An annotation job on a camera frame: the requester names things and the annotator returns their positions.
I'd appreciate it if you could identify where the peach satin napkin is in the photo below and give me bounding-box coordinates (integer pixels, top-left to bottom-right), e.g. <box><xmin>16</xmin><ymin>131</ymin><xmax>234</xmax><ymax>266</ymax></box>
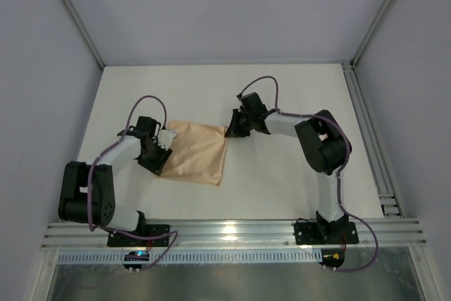
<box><xmin>160</xmin><ymin>121</ymin><xmax>228</xmax><ymax>186</ymax></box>

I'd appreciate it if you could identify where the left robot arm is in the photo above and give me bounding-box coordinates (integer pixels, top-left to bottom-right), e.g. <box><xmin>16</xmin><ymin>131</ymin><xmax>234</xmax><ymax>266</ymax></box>
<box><xmin>58</xmin><ymin>116</ymin><xmax>178</xmax><ymax>240</ymax></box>

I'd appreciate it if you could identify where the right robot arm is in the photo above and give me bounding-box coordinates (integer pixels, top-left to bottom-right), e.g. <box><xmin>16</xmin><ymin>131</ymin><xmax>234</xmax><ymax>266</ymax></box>
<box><xmin>225</xmin><ymin>92</ymin><xmax>352</xmax><ymax>243</ymax></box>

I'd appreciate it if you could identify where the left controller board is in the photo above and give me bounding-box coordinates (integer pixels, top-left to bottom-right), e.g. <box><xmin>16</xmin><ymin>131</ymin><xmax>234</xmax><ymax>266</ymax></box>
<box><xmin>123</xmin><ymin>250</ymin><xmax>149</xmax><ymax>273</ymax></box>

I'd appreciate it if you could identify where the controller board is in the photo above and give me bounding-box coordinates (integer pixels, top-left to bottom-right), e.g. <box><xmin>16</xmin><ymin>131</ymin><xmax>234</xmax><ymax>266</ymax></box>
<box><xmin>319</xmin><ymin>250</ymin><xmax>345</xmax><ymax>272</ymax></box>
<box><xmin>123</xmin><ymin>250</ymin><xmax>149</xmax><ymax>273</ymax></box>

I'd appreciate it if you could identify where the right controller board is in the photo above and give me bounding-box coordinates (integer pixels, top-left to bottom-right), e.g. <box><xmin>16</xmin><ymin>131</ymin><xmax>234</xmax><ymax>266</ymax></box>
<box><xmin>319</xmin><ymin>250</ymin><xmax>345</xmax><ymax>272</ymax></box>

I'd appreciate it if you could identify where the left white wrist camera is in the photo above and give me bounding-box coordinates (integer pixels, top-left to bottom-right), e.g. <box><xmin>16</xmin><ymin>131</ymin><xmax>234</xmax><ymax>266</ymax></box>
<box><xmin>157</xmin><ymin>129</ymin><xmax>178</xmax><ymax>150</ymax></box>

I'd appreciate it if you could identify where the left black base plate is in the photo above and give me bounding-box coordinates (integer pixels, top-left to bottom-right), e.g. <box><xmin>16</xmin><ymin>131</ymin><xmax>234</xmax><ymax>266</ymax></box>
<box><xmin>107</xmin><ymin>224</ymin><xmax>171</xmax><ymax>247</ymax></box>

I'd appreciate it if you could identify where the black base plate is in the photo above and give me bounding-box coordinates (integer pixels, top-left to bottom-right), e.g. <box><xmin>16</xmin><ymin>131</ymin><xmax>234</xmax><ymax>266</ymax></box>
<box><xmin>107</xmin><ymin>224</ymin><xmax>171</xmax><ymax>247</ymax></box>
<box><xmin>293</xmin><ymin>219</ymin><xmax>359</xmax><ymax>245</ymax></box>

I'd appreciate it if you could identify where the aluminium front rail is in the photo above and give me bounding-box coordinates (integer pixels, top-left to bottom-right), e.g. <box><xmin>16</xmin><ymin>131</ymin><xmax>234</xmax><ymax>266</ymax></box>
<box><xmin>40</xmin><ymin>218</ymin><xmax>427</xmax><ymax>250</ymax></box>

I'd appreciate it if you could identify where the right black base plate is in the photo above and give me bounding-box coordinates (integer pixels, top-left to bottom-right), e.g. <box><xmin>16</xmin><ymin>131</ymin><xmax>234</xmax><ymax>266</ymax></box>
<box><xmin>293</xmin><ymin>219</ymin><xmax>359</xmax><ymax>245</ymax></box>

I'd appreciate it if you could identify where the slotted grey cable duct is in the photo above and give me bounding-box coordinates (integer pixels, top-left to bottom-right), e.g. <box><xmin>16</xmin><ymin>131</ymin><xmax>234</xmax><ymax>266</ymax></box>
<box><xmin>56</xmin><ymin>247</ymin><xmax>321</xmax><ymax>265</ymax></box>

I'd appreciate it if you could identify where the right aluminium side rail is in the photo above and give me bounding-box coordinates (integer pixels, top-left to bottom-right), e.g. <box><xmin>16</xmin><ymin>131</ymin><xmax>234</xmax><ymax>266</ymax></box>
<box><xmin>342</xmin><ymin>61</ymin><xmax>404</xmax><ymax>218</ymax></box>

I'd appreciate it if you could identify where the left aluminium corner post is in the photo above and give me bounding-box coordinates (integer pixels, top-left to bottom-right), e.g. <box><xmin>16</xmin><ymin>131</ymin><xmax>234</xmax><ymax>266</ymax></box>
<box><xmin>59</xmin><ymin>0</ymin><xmax>106</xmax><ymax>70</ymax></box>

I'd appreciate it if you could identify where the aluminium corner post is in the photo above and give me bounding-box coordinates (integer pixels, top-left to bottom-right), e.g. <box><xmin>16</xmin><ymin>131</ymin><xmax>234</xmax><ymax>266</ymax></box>
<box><xmin>350</xmin><ymin>0</ymin><xmax>397</xmax><ymax>68</ymax></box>
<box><xmin>59</xmin><ymin>0</ymin><xmax>106</xmax><ymax>70</ymax></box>

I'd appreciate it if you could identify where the right aluminium corner post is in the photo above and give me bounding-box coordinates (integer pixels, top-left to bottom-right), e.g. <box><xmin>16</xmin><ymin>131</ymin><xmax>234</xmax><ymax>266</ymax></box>
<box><xmin>350</xmin><ymin>0</ymin><xmax>397</xmax><ymax>68</ymax></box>

